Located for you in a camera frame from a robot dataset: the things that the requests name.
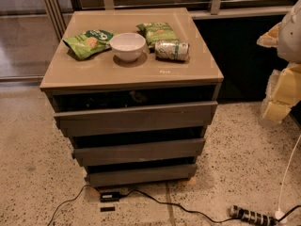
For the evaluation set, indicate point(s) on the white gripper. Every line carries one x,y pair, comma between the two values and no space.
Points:
290,38

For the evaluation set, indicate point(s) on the grey bottom drawer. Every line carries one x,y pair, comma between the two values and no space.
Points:
137,176

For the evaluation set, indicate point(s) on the grey drawer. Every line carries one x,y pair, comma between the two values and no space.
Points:
135,119
143,152
137,176

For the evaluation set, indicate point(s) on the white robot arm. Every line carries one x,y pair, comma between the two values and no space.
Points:
289,38

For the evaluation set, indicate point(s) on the grey top drawer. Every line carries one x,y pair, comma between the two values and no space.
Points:
135,119

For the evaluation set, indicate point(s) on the grey middle drawer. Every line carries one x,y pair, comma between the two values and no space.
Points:
143,152

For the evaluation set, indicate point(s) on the grey three-drawer cabinet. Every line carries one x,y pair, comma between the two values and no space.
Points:
106,82

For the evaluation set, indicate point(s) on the green white soda can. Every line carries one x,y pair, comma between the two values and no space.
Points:
172,50

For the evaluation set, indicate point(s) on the green chip bag right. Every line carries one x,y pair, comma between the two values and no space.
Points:
158,31

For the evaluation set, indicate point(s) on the green chip bag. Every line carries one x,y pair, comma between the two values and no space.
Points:
158,31
89,43

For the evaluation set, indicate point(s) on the black power strip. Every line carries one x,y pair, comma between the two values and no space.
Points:
251,217

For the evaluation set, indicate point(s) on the white ceramic bowl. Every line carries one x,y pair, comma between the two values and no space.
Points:
128,47

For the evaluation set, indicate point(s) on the green chip bag left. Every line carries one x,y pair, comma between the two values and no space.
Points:
89,43

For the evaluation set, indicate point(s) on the black power adapter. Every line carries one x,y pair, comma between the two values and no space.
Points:
109,197

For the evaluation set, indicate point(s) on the small black floor tag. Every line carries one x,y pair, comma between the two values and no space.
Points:
108,209

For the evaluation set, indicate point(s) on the metal window railing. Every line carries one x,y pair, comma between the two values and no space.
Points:
245,12

